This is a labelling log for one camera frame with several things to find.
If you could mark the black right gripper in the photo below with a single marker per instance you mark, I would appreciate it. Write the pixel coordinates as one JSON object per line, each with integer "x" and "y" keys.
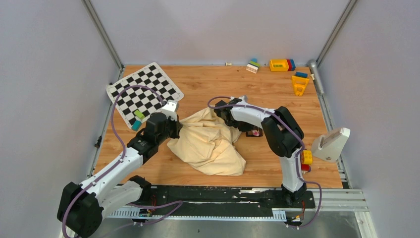
{"x": 248, "y": 127}

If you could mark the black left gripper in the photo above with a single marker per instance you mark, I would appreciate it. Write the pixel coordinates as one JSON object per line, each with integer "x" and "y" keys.
{"x": 177, "y": 126}

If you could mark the cream yellow garment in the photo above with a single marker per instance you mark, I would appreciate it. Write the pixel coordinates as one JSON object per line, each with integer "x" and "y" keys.
{"x": 206, "y": 143}

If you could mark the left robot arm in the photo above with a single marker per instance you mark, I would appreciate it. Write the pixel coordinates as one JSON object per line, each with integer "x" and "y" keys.
{"x": 83, "y": 206}

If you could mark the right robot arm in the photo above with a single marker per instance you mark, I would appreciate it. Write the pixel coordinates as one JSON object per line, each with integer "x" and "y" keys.
{"x": 284, "y": 137}

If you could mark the teal block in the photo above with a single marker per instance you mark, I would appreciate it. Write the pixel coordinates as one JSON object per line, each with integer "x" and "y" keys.
{"x": 136, "y": 125}

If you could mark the lime green block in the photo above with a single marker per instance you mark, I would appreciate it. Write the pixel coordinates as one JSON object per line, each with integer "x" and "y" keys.
{"x": 139, "y": 115}

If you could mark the black white chessboard mat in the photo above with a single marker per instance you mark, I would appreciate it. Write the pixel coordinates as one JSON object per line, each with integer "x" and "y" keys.
{"x": 140, "y": 91}

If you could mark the white toy brick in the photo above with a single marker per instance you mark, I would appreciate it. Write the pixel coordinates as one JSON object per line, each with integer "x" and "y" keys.
{"x": 252, "y": 68}

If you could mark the green blue brick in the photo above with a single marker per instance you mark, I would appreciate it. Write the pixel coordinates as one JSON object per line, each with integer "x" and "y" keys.
{"x": 254, "y": 62}

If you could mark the yellow toy bin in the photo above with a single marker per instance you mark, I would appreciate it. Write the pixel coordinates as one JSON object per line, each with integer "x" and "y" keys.
{"x": 279, "y": 65}

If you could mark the red blue brick stack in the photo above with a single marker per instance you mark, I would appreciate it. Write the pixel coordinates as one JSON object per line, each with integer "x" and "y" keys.
{"x": 291, "y": 65}

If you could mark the blue toy brick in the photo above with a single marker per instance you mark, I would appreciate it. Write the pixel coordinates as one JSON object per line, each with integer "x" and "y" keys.
{"x": 301, "y": 74}

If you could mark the colourful toy car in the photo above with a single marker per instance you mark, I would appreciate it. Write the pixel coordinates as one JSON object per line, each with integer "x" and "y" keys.
{"x": 306, "y": 161}

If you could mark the grey metal cylinder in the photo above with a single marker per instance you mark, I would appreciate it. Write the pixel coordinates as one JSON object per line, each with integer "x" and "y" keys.
{"x": 312, "y": 64}

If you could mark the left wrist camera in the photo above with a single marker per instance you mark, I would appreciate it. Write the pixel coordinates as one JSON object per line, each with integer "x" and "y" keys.
{"x": 170, "y": 109}

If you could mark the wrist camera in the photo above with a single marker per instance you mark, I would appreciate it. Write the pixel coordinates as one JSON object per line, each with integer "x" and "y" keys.
{"x": 170, "y": 109}
{"x": 241, "y": 100}

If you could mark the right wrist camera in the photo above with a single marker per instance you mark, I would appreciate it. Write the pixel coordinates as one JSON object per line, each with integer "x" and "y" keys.
{"x": 241, "y": 100}

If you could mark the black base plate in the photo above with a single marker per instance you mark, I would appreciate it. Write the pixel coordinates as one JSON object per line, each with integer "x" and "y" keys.
{"x": 222, "y": 201}

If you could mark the yellow toy frame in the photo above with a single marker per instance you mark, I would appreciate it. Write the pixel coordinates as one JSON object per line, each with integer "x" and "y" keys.
{"x": 299, "y": 85}

